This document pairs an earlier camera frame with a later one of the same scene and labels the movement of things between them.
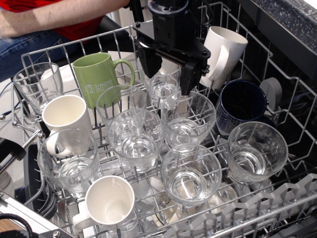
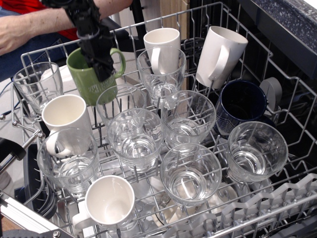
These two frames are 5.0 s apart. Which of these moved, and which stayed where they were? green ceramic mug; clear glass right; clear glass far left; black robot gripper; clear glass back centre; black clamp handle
Moved: green ceramic mug; black robot gripper
Stayed: clear glass right; clear glass back centre; clear glass far left; black clamp handle
